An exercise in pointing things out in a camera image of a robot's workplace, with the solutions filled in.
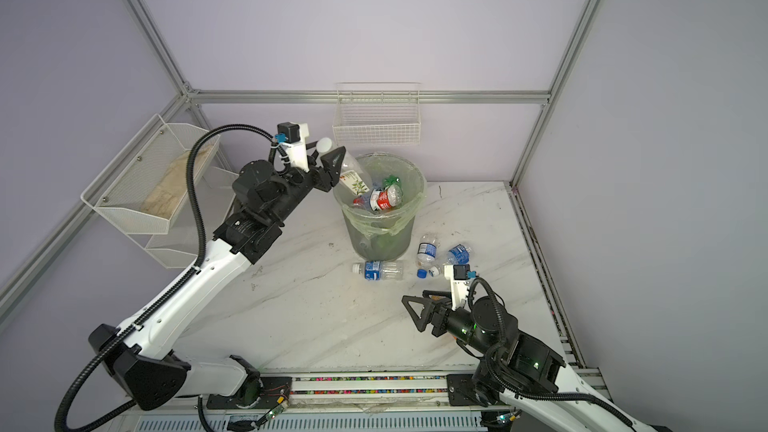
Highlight aluminium frame profiles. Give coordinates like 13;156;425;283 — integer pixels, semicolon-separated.
1;0;603;330

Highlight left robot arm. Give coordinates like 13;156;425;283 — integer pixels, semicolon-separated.
89;146;346;410

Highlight white wire wall basket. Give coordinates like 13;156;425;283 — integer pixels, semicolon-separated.
333;82;422;147

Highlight grey mesh waste bin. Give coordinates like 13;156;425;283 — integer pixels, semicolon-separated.
333;152;427;261

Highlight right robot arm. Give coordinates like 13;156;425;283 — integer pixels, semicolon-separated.
402;291;669;431

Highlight green soda bottle yellow cap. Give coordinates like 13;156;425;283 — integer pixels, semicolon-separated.
382;175;402;188

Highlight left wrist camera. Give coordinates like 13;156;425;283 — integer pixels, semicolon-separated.
275;122;309;172

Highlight green plastic bin liner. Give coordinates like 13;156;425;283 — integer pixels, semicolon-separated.
333;152;427;239

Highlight white two-tier mesh shelf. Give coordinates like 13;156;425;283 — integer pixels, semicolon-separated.
81;115;206;269

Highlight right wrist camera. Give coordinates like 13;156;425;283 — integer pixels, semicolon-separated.
443;264;476;310

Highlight beige cloth in shelf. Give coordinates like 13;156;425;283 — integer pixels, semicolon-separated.
140;151;190;220

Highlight red cap clear bottle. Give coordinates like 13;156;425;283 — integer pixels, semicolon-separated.
368;184;403;212

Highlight aluminium front rail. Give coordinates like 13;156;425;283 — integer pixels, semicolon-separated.
119;368;613;430

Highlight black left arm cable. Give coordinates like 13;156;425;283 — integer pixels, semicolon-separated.
53;124;277;432

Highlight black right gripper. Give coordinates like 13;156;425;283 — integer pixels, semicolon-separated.
399;287;500;359

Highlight small crushed bottle blue label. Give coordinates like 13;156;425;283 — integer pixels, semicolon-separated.
416;244;473;279

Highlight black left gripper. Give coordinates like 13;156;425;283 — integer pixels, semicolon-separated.
267;141;345;226

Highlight small bottle blue label near bin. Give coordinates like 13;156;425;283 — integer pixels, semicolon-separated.
351;261;404;281

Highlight small clear bottle blue white label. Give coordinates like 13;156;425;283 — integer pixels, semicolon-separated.
416;233;438;270

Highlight clear bottle green neck label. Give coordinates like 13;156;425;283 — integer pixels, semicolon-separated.
315;137;373;198

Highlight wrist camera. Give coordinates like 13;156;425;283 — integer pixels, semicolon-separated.
275;122;309;172
443;264;476;310

